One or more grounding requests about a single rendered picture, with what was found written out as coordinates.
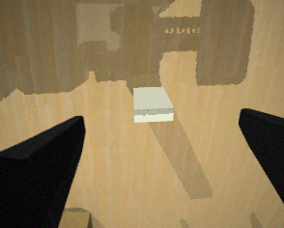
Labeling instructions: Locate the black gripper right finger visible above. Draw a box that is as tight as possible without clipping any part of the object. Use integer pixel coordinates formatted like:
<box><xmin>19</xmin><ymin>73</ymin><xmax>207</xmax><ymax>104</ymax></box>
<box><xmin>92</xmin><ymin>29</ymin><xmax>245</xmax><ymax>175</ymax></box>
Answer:
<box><xmin>239</xmin><ymin>108</ymin><xmax>284</xmax><ymax>203</ymax></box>

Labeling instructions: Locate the pale grey domino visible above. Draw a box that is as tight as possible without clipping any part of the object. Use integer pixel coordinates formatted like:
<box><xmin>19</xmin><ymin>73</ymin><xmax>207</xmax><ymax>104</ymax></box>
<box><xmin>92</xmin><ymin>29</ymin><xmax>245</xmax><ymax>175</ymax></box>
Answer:
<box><xmin>133</xmin><ymin>87</ymin><xmax>174</xmax><ymax>123</ymax></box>

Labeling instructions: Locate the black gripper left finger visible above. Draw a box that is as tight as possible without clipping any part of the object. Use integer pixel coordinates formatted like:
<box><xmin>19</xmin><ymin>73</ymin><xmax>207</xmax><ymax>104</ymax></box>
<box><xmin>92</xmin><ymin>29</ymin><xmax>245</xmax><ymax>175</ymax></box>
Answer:
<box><xmin>0</xmin><ymin>116</ymin><xmax>86</xmax><ymax>228</ymax></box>

